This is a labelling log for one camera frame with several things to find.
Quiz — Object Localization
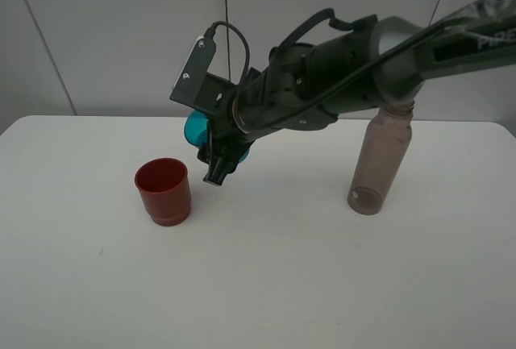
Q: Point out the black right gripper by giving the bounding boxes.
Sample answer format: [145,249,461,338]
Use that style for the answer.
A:
[196,101,253,186]

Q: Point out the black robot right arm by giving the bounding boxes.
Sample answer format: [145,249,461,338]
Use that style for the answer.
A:
[198,0,515,185]

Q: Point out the red plastic cup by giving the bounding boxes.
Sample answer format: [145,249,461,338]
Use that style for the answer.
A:
[135,158,192,226]

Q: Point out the blue translucent plastic cup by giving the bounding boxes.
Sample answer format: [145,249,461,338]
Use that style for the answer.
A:
[184,110,239,162]

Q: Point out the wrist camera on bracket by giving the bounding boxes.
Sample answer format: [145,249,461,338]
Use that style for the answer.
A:
[169,36,235,117]

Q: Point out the brown translucent plastic bottle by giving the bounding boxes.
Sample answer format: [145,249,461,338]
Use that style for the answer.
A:
[347,101,414,215]

